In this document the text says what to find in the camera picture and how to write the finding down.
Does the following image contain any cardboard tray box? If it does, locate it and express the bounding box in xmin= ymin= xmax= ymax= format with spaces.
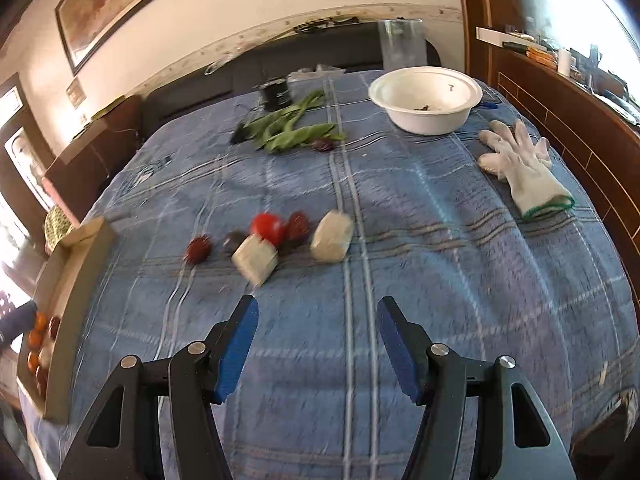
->
xmin=16 ymin=217 xmax=116 ymax=424

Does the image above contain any white round bowl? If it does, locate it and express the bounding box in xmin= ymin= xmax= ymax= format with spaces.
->
xmin=369 ymin=66 xmax=483 ymax=136

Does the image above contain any dark red date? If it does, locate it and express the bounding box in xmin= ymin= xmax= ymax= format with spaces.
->
xmin=286 ymin=210 xmax=311 ymax=245

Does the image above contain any wooden side cabinet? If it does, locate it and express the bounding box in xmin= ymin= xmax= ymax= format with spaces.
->
xmin=461 ymin=0 xmax=639 ymax=292

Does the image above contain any green leafy vegetable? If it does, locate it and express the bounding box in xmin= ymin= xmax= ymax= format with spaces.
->
xmin=234 ymin=90 xmax=345 ymax=154

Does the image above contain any white cake piece small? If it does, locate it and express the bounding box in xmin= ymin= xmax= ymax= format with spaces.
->
xmin=38 ymin=344 xmax=54 ymax=370

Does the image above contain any brown armchair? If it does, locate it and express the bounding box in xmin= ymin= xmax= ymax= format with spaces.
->
xmin=42 ymin=96 xmax=142 ymax=226

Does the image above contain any small red date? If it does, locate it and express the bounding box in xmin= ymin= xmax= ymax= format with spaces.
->
xmin=183 ymin=235 xmax=213 ymax=266

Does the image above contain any small black device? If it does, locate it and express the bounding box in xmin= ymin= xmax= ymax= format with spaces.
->
xmin=259 ymin=77 xmax=292 ymax=112

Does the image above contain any red cherry tomato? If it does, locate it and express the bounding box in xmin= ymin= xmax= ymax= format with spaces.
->
xmin=250 ymin=212 xmax=286 ymax=248

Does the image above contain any orange tangerine front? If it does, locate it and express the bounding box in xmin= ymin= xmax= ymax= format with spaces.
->
xmin=27 ymin=330 xmax=44 ymax=351

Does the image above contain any blue plaid tablecloth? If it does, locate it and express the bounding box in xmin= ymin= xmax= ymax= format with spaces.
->
xmin=22 ymin=72 xmax=639 ymax=479

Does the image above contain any dried date near vegetable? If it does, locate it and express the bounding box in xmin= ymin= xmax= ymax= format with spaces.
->
xmin=311 ymin=139 xmax=334 ymax=153

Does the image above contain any large red date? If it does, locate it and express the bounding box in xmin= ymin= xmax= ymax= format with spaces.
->
xmin=35 ymin=365 xmax=49 ymax=398

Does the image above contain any white work glove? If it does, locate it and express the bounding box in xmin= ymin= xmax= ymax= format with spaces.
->
xmin=477 ymin=119 xmax=575 ymax=220

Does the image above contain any black leather sofa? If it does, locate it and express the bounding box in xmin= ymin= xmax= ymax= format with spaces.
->
xmin=142 ymin=20 xmax=442 ymax=137

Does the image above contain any orange tangerine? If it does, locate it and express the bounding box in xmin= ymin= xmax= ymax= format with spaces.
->
xmin=27 ymin=351 xmax=40 ymax=374
xmin=27 ymin=330 xmax=44 ymax=351
xmin=34 ymin=312 xmax=49 ymax=332

